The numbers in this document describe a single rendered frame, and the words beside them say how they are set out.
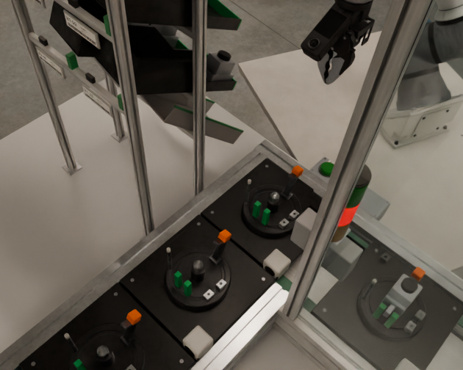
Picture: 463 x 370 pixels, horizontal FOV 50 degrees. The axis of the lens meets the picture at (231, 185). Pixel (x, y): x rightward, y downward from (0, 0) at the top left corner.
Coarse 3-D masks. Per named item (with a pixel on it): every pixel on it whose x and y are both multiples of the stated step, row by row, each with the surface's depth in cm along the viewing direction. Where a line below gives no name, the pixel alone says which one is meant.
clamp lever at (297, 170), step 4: (296, 168) 114; (300, 168) 114; (292, 172) 114; (296, 172) 114; (300, 172) 113; (288, 176) 113; (292, 176) 113; (296, 176) 114; (292, 180) 115; (296, 180) 116; (288, 184) 117; (292, 184) 116; (288, 188) 117; (292, 188) 117; (284, 192) 118; (288, 192) 117
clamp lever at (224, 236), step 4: (220, 232) 102; (224, 232) 103; (228, 232) 103; (220, 236) 103; (224, 236) 102; (228, 236) 102; (216, 240) 102; (220, 240) 103; (224, 240) 102; (228, 240) 103; (216, 244) 102; (220, 244) 104; (224, 244) 104; (216, 248) 105; (220, 248) 104; (216, 252) 105; (220, 252) 105; (212, 256) 107; (216, 256) 106; (216, 260) 106
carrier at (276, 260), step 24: (264, 168) 126; (240, 192) 121; (264, 192) 119; (312, 192) 123; (216, 216) 117; (240, 216) 117; (264, 216) 111; (288, 216) 116; (240, 240) 113; (264, 240) 114; (288, 240) 114; (264, 264) 109; (288, 264) 109
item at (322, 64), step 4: (328, 52) 103; (332, 52) 103; (324, 56) 104; (328, 56) 103; (332, 56) 104; (320, 60) 105; (324, 60) 104; (328, 60) 104; (320, 64) 106; (324, 64) 105; (328, 64) 106; (320, 68) 106; (324, 68) 106; (328, 68) 106; (320, 72) 107; (324, 72) 106; (328, 72) 108; (324, 76) 107; (324, 80) 108
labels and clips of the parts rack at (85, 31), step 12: (36, 0) 87; (72, 0) 79; (72, 24) 82; (84, 24) 80; (108, 24) 74; (84, 36) 82; (96, 36) 79; (48, 60) 99; (72, 60) 93; (60, 72) 98; (84, 84) 94; (96, 96) 93; (120, 96) 86; (108, 108) 92; (120, 108) 89; (192, 132) 113
